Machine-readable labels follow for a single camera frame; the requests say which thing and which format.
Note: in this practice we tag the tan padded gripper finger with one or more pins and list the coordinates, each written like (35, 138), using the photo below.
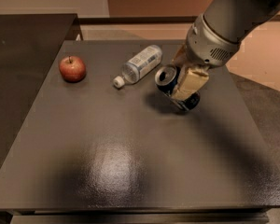
(180, 57)
(189, 80)

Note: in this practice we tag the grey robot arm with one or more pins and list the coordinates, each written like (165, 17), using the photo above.
(233, 20)

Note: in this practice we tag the grey robot gripper body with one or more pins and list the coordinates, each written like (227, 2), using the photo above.
(208, 46)

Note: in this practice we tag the clear plastic water bottle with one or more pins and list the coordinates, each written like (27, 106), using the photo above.
(138, 66)

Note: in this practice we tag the red apple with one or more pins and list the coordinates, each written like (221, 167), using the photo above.
(72, 69)

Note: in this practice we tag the black pepsi can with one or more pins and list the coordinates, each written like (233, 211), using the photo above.
(166, 80)

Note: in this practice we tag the dark side table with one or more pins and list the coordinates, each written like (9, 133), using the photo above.
(29, 45)

